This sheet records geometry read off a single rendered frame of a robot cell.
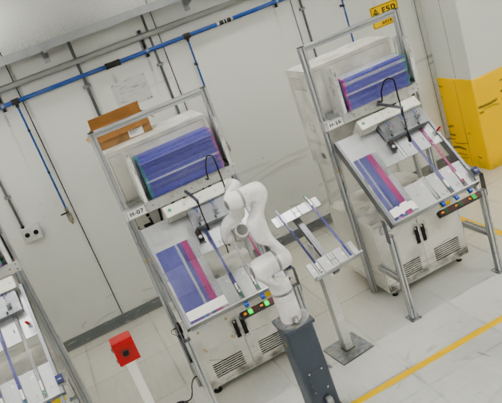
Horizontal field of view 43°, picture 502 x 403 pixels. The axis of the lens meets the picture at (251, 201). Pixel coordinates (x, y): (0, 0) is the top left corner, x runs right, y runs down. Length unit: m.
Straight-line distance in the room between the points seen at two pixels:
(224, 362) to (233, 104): 2.35
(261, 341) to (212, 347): 0.35
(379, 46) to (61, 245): 2.99
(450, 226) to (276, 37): 2.24
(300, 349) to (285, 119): 2.81
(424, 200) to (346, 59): 1.11
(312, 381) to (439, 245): 1.66
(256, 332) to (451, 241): 1.59
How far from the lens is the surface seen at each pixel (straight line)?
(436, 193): 4.35
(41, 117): 5.33
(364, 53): 4.62
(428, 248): 4.77
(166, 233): 4.03
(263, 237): 3.25
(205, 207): 4.02
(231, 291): 3.87
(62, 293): 5.68
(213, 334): 4.22
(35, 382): 3.88
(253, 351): 4.38
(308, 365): 3.59
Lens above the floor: 2.50
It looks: 20 degrees down
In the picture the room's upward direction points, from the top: 20 degrees counter-clockwise
